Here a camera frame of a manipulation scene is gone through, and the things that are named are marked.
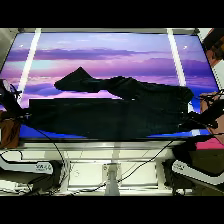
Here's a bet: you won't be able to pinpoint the brown garment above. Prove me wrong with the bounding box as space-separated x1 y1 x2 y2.
0 111 22 150

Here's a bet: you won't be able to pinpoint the pink garment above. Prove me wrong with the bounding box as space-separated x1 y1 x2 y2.
195 137 224 151

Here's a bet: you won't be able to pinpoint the salmon garment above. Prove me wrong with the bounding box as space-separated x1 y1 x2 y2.
199 93 224 145

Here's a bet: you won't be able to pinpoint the silver frame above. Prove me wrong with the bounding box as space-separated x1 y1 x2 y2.
0 138 224 197

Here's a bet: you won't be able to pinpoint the blue jeans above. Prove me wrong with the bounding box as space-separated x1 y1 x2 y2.
20 66 201 140

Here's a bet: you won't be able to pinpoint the black cable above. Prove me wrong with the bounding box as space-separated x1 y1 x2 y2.
19 116 73 194
114 139 176 184

